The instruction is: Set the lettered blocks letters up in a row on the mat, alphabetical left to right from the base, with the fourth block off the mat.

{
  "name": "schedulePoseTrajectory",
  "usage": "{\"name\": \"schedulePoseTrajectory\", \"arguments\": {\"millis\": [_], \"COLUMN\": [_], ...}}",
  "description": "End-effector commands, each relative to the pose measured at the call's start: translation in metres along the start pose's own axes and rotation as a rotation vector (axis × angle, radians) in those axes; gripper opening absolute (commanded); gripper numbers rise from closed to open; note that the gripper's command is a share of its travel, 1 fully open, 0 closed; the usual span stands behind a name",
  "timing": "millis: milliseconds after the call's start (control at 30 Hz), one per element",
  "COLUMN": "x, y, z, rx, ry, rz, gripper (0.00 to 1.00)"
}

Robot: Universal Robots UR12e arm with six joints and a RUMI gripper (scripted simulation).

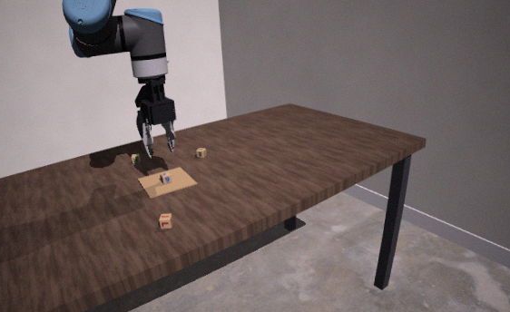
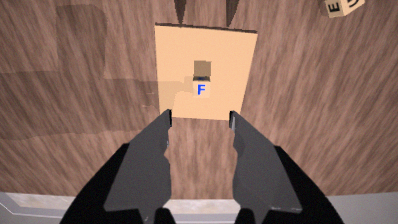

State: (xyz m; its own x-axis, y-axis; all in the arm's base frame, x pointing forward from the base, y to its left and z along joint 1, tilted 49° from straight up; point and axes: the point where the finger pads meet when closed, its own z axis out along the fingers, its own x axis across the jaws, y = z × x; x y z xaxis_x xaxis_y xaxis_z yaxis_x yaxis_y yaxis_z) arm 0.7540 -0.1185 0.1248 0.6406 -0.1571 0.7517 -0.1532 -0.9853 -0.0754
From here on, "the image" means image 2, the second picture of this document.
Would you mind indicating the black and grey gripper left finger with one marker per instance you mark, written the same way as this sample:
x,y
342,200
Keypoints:
x,y
131,185

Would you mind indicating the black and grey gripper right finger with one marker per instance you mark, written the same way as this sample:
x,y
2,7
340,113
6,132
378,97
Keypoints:
x,y
268,181

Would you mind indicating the beige block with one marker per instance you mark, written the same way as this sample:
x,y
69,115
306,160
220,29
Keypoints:
x,y
337,8
201,87

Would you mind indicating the peach mat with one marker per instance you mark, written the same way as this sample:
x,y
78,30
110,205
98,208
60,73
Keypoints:
x,y
224,56

